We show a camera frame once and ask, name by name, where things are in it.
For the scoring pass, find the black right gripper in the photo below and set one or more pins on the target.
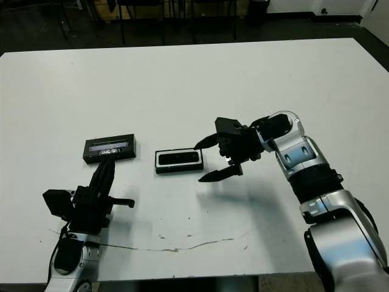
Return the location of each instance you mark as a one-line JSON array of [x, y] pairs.
[[240, 146]]

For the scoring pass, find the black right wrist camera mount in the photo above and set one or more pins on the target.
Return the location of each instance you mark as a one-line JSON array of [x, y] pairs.
[[228, 124]]

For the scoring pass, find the black printed box lid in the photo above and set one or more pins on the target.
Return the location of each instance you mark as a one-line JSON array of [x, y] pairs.
[[127, 146]]

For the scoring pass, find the black office chair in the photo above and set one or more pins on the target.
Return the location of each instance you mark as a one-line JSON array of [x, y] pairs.
[[139, 2], [212, 1]]

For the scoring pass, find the white power strip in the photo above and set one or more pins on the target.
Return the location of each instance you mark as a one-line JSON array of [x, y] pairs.
[[80, 4]]

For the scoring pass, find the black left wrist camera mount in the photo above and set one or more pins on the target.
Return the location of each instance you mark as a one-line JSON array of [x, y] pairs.
[[57, 203]]

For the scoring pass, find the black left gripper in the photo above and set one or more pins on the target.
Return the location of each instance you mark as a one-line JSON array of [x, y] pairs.
[[89, 213]]

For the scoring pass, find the black box base white insert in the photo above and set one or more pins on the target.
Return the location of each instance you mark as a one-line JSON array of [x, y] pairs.
[[179, 169]]

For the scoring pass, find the chair with thin black legs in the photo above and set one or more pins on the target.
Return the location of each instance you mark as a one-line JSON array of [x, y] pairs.
[[65, 27]]

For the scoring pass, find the black waste bin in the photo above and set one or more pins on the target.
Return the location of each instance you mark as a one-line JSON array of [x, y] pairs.
[[258, 12]]

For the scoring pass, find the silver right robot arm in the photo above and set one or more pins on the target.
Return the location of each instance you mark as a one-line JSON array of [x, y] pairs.
[[304, 149]]

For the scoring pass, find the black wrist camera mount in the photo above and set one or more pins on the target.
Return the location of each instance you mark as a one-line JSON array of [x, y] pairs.
[[57, 203], [228, 124]]

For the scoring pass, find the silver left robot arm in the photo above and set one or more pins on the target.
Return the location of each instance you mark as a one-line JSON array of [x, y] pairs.
[[88, 252]]

